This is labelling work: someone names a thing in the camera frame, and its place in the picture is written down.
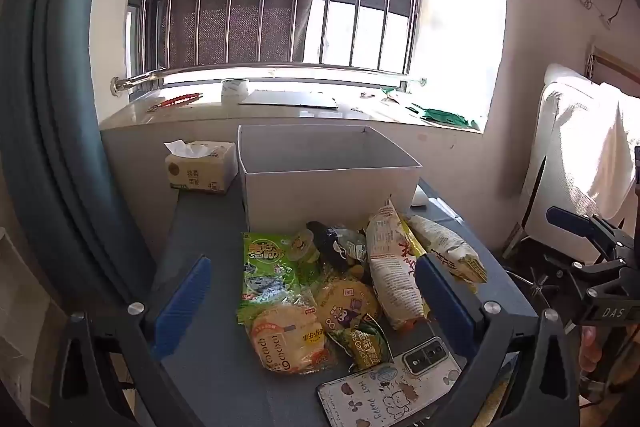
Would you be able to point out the cream cloth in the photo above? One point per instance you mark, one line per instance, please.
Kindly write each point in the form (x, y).
(615, 147)

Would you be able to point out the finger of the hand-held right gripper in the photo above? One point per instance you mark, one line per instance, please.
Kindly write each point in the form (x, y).
(575, 222)

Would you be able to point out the white cardboard box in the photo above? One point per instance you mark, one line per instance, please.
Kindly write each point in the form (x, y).
(325, 187)

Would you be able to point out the wooden frame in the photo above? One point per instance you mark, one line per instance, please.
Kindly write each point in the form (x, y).
(615, 62)

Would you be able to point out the red beaded stick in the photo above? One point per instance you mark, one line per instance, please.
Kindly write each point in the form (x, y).
(175, 101)

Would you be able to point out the metal window grille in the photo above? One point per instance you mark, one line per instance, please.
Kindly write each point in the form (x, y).
(350, 32)

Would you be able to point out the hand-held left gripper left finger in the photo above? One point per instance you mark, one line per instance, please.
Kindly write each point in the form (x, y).
(182, 307)

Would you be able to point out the white tape roll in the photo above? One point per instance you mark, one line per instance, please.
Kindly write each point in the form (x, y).
(235, 87)

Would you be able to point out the round rice cracker packet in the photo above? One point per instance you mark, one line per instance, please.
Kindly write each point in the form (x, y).
(285, 337)

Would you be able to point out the green pea snack packet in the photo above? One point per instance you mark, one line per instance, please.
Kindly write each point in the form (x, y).
(367, 347)

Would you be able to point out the green seaweed snack packet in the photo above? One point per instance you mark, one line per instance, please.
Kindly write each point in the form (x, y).
(265, 267)

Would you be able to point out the yellow round snack packet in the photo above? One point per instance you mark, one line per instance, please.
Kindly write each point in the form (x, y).
(345, 302)

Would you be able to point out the clear jelly cup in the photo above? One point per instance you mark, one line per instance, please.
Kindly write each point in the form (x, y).
(303, 247)

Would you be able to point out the metal chair base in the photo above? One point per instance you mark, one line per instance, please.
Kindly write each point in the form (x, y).
(537, 284)

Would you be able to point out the tissue box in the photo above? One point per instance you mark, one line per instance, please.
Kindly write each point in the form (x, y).
(200, 169)

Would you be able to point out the grey flat board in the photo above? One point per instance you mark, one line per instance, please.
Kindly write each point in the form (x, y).
(290, 99)

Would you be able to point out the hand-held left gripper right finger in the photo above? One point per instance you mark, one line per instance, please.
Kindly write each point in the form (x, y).
(440, 297)

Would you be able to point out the orange white snack packet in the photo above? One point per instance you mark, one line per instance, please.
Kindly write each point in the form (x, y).
(395, 277)

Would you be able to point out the brown mesh screen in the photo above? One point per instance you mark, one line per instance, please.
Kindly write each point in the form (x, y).
(240, 17)

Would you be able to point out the phone with cartoon case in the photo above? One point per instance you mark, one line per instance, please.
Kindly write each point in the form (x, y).
(380, 392)

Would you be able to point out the green cloth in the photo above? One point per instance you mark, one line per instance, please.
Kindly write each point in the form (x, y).
(445, 117)

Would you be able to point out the black snack packet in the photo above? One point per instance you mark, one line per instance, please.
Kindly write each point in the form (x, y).
(330, 242)

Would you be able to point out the person's right hand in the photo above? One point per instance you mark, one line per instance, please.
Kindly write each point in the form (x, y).
(592, 352)

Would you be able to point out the yellow white snack packet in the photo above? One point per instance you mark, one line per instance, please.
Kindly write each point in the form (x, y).
(445, 242)

